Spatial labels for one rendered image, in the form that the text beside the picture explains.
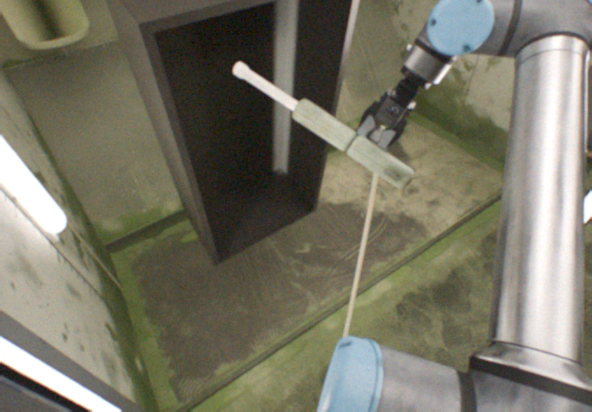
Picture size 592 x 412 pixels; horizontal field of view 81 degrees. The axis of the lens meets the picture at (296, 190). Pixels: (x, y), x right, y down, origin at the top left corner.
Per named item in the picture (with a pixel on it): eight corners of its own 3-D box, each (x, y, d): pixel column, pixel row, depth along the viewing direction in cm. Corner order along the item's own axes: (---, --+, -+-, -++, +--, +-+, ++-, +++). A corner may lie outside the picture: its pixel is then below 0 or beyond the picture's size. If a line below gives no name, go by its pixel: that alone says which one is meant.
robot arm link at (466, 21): (521, -11, 48) (506, -6, 59) (433, -13, 52) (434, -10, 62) (499, 61, 53) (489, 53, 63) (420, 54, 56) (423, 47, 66)
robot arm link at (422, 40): (455, -25, 60) (454, -20, 68) (410, 43, 67) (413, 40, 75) (502, 3, 59) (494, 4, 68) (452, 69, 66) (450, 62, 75)
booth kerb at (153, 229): (113, 257, 226) (104, 245, 216) (112, 254, 227) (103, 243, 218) (411, 114, 320) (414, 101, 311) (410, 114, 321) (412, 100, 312)
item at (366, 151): (421, 148, 93) (414, 179, 74) (410, 162, 96) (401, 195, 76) (274, 54, 98) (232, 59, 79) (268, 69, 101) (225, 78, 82)
